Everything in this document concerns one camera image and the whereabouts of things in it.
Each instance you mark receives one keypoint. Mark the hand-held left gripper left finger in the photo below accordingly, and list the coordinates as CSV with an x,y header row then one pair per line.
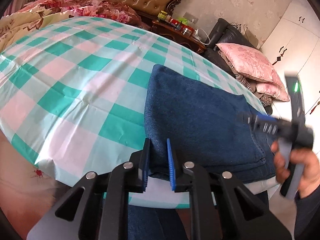
x,y
146,171

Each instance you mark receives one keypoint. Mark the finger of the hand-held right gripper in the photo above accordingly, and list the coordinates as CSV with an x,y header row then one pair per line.
x,y
265,119
267,128

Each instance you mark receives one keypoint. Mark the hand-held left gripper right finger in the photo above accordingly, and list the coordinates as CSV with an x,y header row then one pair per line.
x,y
171,171

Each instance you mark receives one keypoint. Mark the blue denim pants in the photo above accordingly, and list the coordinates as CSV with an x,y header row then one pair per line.
x,y
200,120

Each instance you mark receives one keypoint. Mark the person's right forearm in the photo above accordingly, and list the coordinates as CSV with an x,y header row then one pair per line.
x,y
308,217

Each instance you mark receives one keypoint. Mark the person's right hand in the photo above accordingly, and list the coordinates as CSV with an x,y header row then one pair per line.
x,y
310,170

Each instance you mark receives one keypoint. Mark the small pink pillow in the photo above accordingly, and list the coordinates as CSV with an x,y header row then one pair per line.
x,y
273,91

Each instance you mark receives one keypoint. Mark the red tassel ornament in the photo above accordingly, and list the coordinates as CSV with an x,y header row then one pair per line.
x,y
316,106

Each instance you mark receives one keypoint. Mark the pink pillows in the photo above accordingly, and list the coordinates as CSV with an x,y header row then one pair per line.
x,y
246,84

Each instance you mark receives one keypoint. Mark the large pink pillow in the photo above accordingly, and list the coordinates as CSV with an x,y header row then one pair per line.
x,y
250,60

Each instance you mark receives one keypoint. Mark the dark knot ornament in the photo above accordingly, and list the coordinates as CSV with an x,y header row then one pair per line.
x,y
278,59

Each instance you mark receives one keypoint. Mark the white wardrobe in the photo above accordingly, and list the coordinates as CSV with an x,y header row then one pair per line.
x,y
295,42

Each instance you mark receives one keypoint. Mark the black leather armchair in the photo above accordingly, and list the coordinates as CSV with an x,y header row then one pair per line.
x,y
222,30

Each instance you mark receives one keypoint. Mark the green checked tablecloth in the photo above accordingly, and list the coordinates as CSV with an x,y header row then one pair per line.
x,y
75,80

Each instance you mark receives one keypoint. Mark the dark wooden nightstand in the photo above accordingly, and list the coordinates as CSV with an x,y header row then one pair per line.
x,y
180,40

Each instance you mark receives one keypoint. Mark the pink floral bed sheet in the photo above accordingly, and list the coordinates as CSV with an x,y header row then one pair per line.
x,y
25,180

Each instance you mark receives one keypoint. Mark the green packet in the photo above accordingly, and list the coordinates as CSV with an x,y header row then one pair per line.
x,y
181,20

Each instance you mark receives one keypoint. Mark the yellow box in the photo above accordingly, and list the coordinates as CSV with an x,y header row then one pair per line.
x,y
163,16

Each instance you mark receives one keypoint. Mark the red floral quilt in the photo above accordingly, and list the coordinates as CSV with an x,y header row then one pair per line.
x,y
100,7

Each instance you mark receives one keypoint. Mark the cream floral quilt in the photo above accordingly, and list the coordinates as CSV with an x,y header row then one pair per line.
x,y
20,26

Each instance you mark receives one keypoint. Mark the wall socket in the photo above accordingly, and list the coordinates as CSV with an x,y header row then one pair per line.
x,y
191,17

